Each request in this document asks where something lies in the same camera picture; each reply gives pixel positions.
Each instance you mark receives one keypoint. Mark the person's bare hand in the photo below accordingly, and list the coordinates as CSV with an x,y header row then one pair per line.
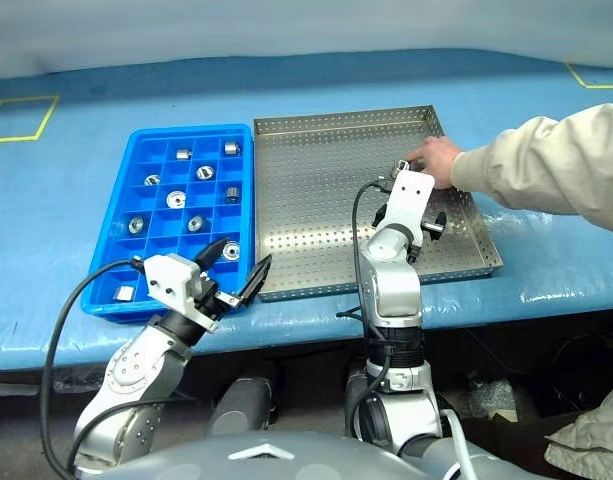
x,y
438,155

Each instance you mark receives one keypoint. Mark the crumpled clear plastic wrap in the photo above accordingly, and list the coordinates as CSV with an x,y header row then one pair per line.
x,y
488,400

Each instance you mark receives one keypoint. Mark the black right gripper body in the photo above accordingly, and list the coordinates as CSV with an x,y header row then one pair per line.
x,y
415,250

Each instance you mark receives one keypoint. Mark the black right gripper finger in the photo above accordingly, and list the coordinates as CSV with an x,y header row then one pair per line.
x,y
379,216
440,224

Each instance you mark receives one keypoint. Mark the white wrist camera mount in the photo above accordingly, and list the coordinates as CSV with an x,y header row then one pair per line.
x,y
411,195
171,280

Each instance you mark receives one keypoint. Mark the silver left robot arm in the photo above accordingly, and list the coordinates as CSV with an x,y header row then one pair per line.
x,y
136,370

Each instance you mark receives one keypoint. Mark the person's beige jacket torso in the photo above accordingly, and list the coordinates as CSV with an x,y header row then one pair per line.
x,y
596,435

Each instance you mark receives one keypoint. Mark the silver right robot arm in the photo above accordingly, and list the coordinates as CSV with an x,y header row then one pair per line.
x,y
391,285

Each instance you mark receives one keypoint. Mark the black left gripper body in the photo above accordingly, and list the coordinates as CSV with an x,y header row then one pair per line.
x,y
208,297

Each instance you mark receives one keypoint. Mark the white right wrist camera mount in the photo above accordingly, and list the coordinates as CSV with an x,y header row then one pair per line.
x,y
411,195

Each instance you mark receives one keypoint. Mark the dark grey rounded shape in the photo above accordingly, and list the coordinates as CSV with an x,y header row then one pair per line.
x,y
246,400
355,395

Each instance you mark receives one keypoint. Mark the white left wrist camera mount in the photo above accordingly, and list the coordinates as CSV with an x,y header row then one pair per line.
x,y
171,280

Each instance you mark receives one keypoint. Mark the person's beige sleeved forearm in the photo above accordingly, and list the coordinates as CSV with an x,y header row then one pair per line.
x,y
546,160

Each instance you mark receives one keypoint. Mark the perforated metal tray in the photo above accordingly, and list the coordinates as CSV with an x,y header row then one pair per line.
x,y
311,200

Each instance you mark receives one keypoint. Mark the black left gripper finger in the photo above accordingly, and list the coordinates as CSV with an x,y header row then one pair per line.
x,y
256,280
209,254

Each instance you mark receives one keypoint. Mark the grey robot torso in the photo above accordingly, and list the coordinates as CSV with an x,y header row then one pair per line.
x,y
286,460

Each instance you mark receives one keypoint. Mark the blue compartment tray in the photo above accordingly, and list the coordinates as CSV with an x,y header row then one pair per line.
x,y
111,240

